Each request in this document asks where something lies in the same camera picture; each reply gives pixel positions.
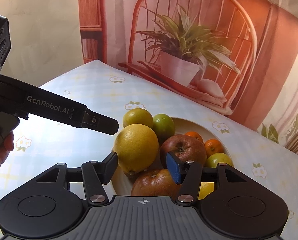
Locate red apple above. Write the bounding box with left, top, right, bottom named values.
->
left=131, top=169, right=181, bottom=199
left=160, top=134, right=206, bottom=168

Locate small green lime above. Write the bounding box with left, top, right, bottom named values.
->
left=205, top=153, right=234, bottom=168

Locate tiny mandarin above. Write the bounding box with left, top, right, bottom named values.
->
left=204, top=139, right=225, bottom=158

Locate yellow lemon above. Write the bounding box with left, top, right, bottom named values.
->
left=198, top=182, right=215, bottom=200

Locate floral checked tablecloth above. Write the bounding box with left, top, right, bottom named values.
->
left=0, top=61, right=298, bottom=239

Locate yellow green pear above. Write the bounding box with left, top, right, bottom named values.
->
left=122, top=108, right=153, bottom=128

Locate cream round plate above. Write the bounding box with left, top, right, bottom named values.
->
left=110, top=117, right=232, bottom=196

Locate printed room backdrop cloth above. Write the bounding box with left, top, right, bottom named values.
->
left=78, top=0, right=298, bottom=155

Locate large green fruit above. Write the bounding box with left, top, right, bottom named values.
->
left=153, top=114, right=176, bottom=141

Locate small mandarin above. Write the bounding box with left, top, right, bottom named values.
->
left=185, top=131, right=204, bottom=143

